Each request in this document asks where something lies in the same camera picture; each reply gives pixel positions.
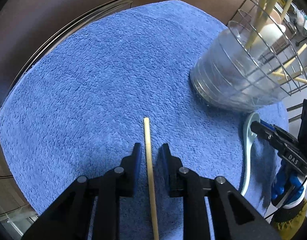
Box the person's right forearm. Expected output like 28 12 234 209
270 197 307 234

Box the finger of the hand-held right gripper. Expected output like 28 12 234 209
251 121 298 156

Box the clear utensil holder with wire basket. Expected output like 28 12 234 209
190 0 307 113

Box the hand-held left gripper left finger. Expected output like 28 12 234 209
21 142 142 240

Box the blue towel mat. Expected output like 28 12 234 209
0 0 290 240

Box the light blue ceramic spoon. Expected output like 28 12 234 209
240 112 261 197

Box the person's right hand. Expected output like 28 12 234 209
271 160 307 208

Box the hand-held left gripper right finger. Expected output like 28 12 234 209
160 143 281 240

